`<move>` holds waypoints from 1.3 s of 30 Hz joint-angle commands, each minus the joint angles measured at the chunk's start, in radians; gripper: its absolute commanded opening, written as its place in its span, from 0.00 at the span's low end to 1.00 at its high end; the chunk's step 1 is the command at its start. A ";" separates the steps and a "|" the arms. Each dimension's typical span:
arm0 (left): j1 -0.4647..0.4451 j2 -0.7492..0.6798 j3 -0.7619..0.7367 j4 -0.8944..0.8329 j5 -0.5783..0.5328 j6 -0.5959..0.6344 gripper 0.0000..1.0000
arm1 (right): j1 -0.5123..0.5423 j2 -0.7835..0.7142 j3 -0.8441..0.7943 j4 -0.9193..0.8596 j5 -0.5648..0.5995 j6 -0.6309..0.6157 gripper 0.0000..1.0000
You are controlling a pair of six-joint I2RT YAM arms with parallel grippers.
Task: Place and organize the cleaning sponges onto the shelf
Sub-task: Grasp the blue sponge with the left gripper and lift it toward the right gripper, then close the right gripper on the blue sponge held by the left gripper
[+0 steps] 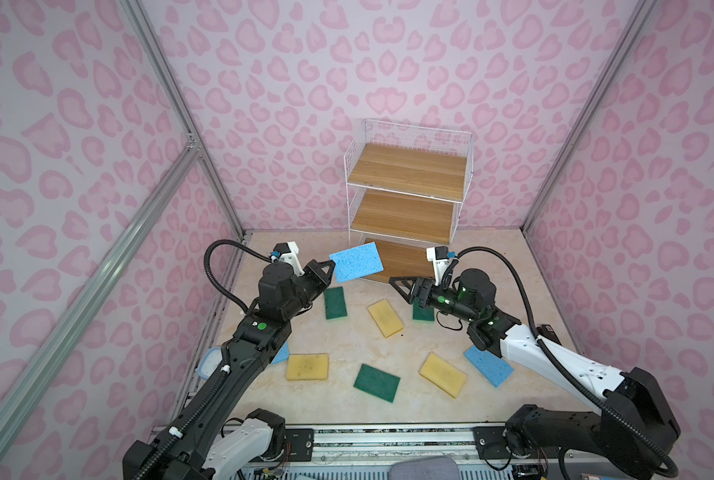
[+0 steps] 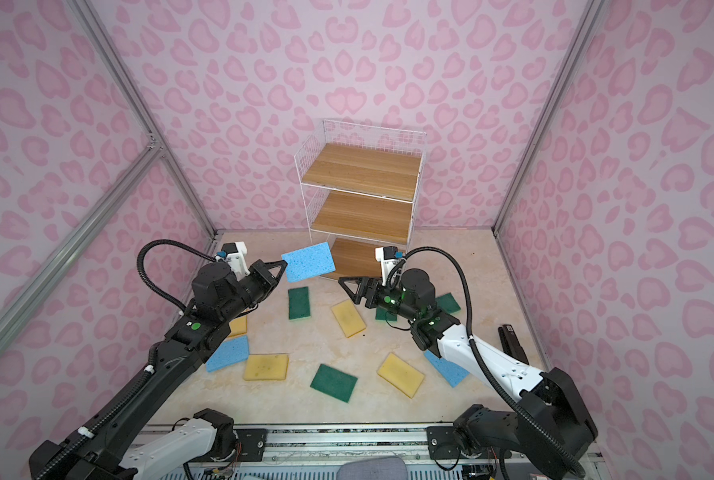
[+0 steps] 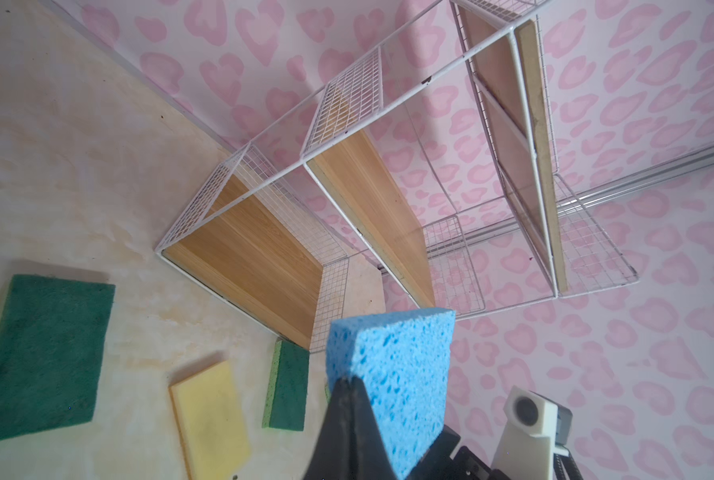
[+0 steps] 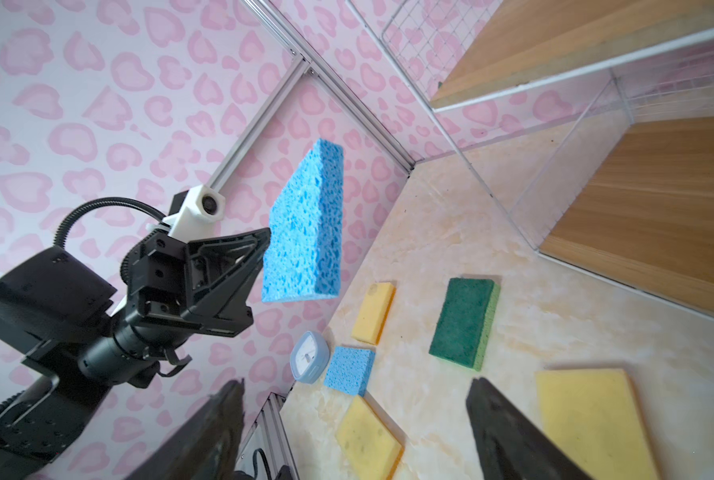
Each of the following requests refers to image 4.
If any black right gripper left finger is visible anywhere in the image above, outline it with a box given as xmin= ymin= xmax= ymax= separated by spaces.
xmin=128 ymin=380 xmax=245 ymax=480

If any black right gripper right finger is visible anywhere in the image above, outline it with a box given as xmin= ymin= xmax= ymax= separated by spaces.
xmin=466 ymin=378 xmax=590 ymax=480

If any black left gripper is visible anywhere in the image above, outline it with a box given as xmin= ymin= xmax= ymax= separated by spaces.
xmin=123 ymin=228 xmax=272 ymax=338

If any blue sponge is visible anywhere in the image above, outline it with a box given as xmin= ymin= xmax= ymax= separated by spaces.
xmin=262 ymin=139 xmax=344 ymax=303
xmin=323 ymin=346 xmax=376 ymax=396

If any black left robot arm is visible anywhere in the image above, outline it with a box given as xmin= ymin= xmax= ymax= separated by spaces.
xmin=0 ymin=228 xmax=271 ymax=479

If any yellow sponge centre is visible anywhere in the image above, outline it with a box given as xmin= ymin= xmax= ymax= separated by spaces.
xmin=536 ymin=369 xmax=660 ymax=479

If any light blue kitchen timer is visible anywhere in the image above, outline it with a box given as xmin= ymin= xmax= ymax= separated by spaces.
xmin=290 ymin=331 xmax=330 ymax=384

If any green scouring pad left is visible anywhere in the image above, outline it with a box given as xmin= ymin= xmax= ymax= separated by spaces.
xmin=429 ymin=278 xmax=501 ymax=371

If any yellow sponge front left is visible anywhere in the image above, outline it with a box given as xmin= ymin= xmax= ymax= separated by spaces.
xmin=336 ymin=396 xmax=404 ymax=480

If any small yellow sponge far left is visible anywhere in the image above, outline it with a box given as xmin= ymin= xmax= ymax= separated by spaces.
xmin=351 ymin=282 xmax=396 ymax=345

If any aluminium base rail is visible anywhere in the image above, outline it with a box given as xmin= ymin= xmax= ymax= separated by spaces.
xmin=235 ymin=393 xmax=300 ymax=480

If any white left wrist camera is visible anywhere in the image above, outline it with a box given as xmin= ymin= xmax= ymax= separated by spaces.
xmin=163 ymin=185 xmax=226 ymax=243

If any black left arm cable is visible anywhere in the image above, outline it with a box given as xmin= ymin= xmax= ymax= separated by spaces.
xmin=52 ymin=196 xmax=167 ymax=250

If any white wire wooden shelf rack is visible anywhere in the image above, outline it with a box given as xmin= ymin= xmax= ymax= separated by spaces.
xmin=370 ymin=1 xmax=714 ymax=316

